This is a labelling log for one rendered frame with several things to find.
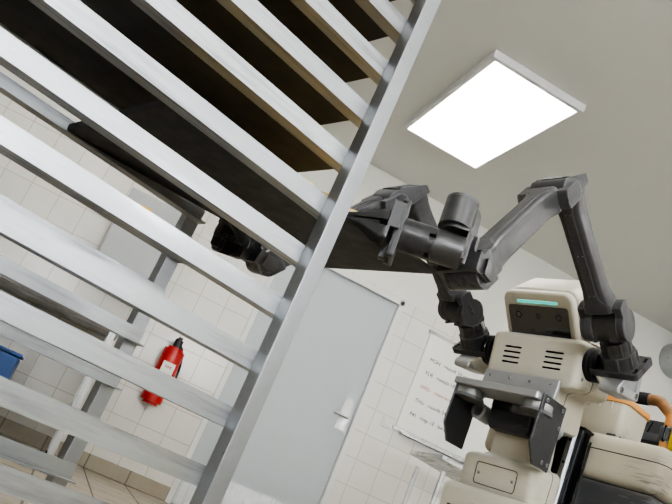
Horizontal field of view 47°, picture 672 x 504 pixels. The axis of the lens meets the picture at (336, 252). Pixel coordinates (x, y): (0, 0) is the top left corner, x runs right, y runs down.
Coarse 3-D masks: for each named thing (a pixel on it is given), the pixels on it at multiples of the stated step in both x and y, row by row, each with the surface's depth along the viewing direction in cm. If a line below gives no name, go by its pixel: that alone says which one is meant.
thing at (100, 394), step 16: (176, 224) 156; (192, 224) 155; (160, 256) 153; (160, 272) 151; (128, 320) 149; (144, 320) 149; (128, 352) 147; (96, 384) 145; (96, 400) 143; (96, 416) 143; (64, 448) 141; (80, 448) 141; (48, 480) 139
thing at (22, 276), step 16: (0, 256) 131; (0, 272) 129; (16, 272) 133; (32, 272) 134; (32, 288) 132; (48, 288) 136; (64, 304) 136; (80, 304) 140; (96, 320) 142; (112, 320) 144; (128, 336) 146
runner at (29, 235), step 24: (0, 216) 91; (24, 216) 93; (24, 240) 93; (48, 240) 95; (72, 264) 97; (96, 264) 99; (120, 288) 101; (144, 288) 103; (144, 312) 104; (168, 312) 105; (192, 336) 108; (216, 336) 110; (240, 360) 113
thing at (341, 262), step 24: (144, 120) 118; (168, 120) 114; (96, 144) 138; (168, 144) 124; (192, 144) 120; (216, 144) 117; (144, 168) 142; (216, 168) 128; (240, 168) 124; (240, 192) 136; (264, 192) 131; (288, 216) 140; (312, 216) 135; (336, 240) 144; (360, 240) 139; (336, 264) 161; (360, 264) 155; (384, 264) 149; (408, 264) 143
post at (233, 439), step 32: (416, 0) 135; (416, 32) 131; (384, 96) 127; (384, 128) 127; (352, 160) 123; (352, 192) 123; (320, 224) 121; (320, 256) 119; (288, 288) 118; (288, 320) 115; (256, 384) 111; (256, 416) 112; (224, 448) 109; (224, 480) 108
